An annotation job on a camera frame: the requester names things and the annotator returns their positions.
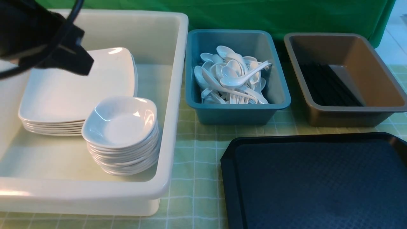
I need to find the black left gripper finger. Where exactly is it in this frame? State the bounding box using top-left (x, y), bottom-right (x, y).
top-left (42, 45), bottom-right (94, 76)

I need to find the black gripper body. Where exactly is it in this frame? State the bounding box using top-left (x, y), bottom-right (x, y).
top-left (0, 0), bottom-right (85, 68)

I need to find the large white square plate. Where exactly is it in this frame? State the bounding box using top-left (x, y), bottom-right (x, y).
top-left (18, 47), bottom-right (138, 123)

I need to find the white ceramic soup spoon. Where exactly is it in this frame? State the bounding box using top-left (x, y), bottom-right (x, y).
top-left (220, 61), bottom-right (272, 88)

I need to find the white small bowl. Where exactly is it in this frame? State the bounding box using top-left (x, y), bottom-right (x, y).
top-left (82, 96), bottom-right (157, 149)

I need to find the stack of white plates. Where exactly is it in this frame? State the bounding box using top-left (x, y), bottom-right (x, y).
top-left (21, 119), bottom-right (85, 136)

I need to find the stack of white bowls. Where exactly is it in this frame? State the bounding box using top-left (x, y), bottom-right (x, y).
top-left (82, 96), bottom-right (161, 176)

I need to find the large white plastic tub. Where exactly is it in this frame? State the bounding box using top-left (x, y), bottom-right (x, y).
top-left (1, 9), bottom-right (189, 216)

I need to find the pile of white spoons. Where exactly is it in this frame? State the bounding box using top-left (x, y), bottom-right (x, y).
top-left (193, 45), bottom-right (273, 105)

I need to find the green checkered tablecloth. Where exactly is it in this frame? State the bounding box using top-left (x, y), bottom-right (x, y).
top-left (0, 62), bottom-right (407, 229)

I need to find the teal plastic bin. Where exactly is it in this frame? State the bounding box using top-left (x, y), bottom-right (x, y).
top-left (185, 29), bottom-right (291, 126)

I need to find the brown plastic bin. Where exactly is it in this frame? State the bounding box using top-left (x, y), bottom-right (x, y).
top-left (284, 32), bottom-right (406, 127)

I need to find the green backdrop cloth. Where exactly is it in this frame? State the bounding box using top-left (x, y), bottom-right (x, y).
top-left (35, 0), bottom-right (397, 49)

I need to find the black serving tray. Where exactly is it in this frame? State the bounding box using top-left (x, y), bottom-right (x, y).
top-left (221, 132), bottom-right (407, 229)

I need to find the black cable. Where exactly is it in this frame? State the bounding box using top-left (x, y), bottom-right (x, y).
top-left (0, 0), bottom-right (85, 80)

